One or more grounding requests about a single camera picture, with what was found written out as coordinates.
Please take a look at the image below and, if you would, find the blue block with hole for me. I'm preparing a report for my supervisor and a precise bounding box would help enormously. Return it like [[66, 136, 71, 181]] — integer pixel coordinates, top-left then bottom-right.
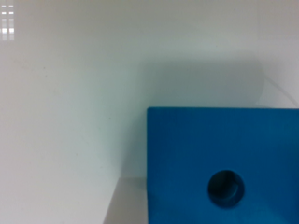
[[147, 107, 299, 224]]

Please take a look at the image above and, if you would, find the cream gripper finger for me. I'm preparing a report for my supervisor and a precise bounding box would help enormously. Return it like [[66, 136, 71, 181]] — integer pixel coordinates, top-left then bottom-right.
[[103, 177, 149, 224]]

